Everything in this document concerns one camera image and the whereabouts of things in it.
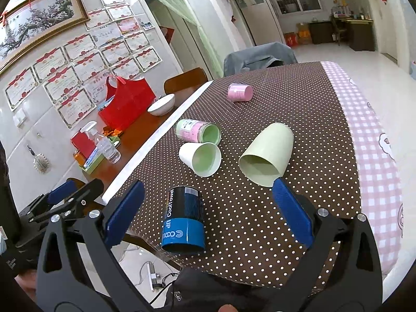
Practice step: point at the small pink cup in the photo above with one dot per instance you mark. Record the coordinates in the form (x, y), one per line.
(240, 92)

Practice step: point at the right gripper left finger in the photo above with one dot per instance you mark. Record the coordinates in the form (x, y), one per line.
(62, 280)

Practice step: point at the orange drink can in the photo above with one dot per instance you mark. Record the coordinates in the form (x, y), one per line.
(79, 157)

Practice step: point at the white paper cup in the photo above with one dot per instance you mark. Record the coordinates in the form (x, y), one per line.
(204, 159)

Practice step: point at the white refrigerator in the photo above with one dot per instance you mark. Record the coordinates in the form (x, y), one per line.
(262, 21)

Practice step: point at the orange snack wrapper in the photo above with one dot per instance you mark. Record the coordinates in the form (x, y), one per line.
(109, 132)

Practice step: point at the person's hand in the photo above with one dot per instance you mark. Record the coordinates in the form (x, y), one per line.
(27, 282)

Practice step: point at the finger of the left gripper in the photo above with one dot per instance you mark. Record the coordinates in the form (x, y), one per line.
(62, 192)

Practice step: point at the red box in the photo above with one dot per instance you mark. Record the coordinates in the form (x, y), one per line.
(83, 144)

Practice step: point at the green door curtain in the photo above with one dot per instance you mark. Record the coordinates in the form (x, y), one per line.
(189, 41)

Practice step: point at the white ceramic bowl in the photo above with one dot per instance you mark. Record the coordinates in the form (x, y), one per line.
(162, 106)

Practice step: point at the wall hanging ornament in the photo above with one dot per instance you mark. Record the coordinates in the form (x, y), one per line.
(40, 161)

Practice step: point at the blue white packet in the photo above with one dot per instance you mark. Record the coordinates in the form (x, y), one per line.
(91, 158)

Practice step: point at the brown wooden chair back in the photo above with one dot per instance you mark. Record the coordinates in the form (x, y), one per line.
(192, 78)

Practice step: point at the red felt tote bag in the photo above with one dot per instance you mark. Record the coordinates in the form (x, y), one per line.
(131, 98)

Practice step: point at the orange cardboard boxes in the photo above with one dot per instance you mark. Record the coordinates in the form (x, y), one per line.
(301, 36)

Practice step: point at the clear spray bottle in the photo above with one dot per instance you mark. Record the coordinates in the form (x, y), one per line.
(103, 143)

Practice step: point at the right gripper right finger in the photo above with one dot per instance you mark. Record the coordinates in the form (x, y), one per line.
(355, 282)

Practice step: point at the brown polka dot tablecloth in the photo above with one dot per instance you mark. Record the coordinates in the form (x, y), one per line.
(248, 239)

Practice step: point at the dark wooden desk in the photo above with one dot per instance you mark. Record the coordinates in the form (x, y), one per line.
(359, 33)

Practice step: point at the chair with grey jacket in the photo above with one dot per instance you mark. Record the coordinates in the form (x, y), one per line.
(264, 56)

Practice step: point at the black and blue can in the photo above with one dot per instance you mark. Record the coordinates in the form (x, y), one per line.
(183, 226)

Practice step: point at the cream paper cup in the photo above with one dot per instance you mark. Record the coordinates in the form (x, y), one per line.
(268, 155)

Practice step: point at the green tray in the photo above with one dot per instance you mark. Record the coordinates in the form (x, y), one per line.
(115, 141)

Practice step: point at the pink and green canister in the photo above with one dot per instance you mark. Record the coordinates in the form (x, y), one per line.
(197, 131)

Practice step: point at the framed blossom painting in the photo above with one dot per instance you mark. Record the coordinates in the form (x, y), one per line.
(33, 22)

